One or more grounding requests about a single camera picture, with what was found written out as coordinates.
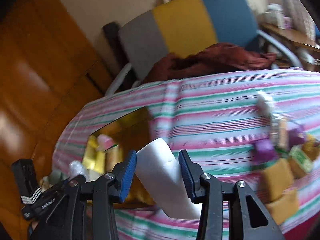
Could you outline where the maroon cloth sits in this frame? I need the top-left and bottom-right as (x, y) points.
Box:
(142, 43), (277, 83)

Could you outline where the purple wrapped candy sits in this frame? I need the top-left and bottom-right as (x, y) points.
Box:
(252, 138), (278, 165)

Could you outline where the pink hair roller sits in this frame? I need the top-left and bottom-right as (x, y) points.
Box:
(97, 134), (116, 152)

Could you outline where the wooden desk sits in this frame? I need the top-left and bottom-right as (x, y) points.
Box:
(260, 23), (319, 53)

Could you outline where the green snack bar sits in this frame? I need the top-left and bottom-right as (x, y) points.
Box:
(270, 113), (289, 151)

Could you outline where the yellow wrapped candy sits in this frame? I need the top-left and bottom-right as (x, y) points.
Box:
(302, 133), (320, 161)

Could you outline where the yellow sponge cake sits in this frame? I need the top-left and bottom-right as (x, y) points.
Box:
(265, 189), (299, 225)
(261, 158), (294, 202)

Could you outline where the wooden wardrobe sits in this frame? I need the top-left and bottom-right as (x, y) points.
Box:
(1, 0), (112, 239)

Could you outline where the tricolour armchair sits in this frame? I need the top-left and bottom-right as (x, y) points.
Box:
(103, 0), (302, 95)

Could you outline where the gold metal tray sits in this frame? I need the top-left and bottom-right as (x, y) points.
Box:
(81, 106), (161, 209)

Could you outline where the white plastic-wrapped bundle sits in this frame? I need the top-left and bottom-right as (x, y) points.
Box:
(68, 160), (88, 181)

